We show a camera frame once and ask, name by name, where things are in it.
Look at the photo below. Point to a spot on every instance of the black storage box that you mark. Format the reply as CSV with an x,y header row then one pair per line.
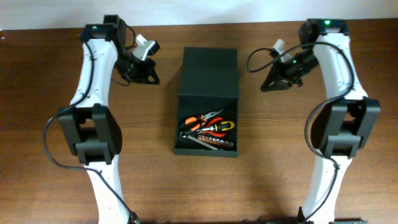
x,y
209,82

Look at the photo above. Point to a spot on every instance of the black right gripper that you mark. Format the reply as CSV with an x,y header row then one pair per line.
x,y
280,80

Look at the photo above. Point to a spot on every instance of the red diagonal cutters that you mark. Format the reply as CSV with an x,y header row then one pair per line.
x,y
212,133

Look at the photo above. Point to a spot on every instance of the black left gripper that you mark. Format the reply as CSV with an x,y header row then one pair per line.
x,y
149,68

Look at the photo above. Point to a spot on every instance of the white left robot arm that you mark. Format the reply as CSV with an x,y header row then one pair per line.
x,y
91,131

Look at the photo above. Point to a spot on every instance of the orange socket bit rail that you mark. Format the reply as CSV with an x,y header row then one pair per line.
x,y
215,141

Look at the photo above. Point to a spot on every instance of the orange black needle-nose pliers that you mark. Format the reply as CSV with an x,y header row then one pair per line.
x,y
194,123

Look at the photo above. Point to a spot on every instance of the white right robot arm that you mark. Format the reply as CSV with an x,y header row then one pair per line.
x,y
336,129

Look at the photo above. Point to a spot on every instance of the black yellow screwdriver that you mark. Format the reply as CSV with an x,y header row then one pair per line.
x,y
222,126

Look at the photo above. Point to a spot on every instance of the silver ratchet wrench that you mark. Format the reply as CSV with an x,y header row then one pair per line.
x,y
215,146

